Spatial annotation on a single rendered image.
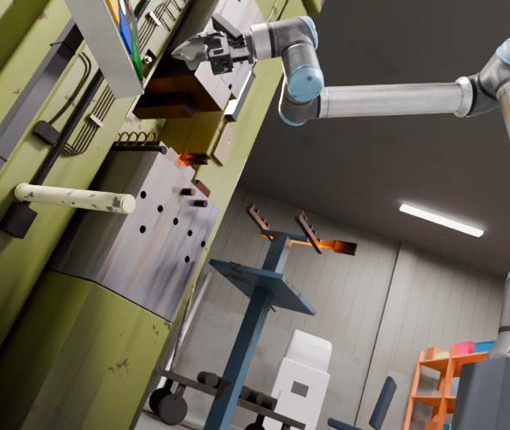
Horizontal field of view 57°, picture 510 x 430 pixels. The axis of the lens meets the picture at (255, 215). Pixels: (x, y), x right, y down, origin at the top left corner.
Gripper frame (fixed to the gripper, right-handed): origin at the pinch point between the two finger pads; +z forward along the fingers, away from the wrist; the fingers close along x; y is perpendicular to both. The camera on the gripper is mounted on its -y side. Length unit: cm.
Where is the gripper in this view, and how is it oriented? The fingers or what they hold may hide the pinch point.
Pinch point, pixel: (176, 52)
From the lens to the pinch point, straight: 135.0
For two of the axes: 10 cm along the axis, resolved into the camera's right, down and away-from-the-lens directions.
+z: -9.8, 1.9, -0.1
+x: 0.6, 4.0, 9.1
